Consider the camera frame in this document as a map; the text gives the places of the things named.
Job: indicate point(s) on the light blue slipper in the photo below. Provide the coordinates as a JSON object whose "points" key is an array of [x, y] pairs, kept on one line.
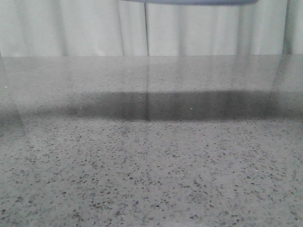
{"points": [[198, 2]]}

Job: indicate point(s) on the beige curtain backdrop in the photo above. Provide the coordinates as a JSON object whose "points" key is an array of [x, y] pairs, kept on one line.
{"points": [[122, 28]]}

